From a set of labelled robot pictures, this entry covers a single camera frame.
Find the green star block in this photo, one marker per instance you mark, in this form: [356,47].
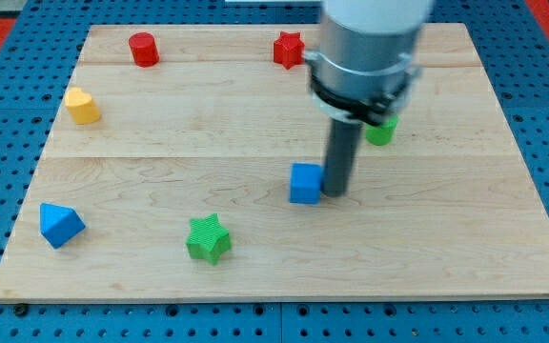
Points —
[208,239]

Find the yellow heart block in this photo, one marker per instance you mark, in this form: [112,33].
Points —
[81,106]

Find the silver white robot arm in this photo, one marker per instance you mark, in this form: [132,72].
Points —
[361,70]

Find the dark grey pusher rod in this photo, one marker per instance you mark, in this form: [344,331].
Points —
[340,156]

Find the red cylinder block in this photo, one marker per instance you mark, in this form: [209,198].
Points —
[144,49]

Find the blue triangle block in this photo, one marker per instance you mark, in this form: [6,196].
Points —
[59,224]

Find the light wooden board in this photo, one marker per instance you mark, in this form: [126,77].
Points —
[447,211]

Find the red star block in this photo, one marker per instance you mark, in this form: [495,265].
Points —
[288,49]

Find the green cylinder block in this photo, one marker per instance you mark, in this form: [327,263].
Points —
[383,134]

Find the blue cube block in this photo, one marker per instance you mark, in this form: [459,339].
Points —
[305,183]

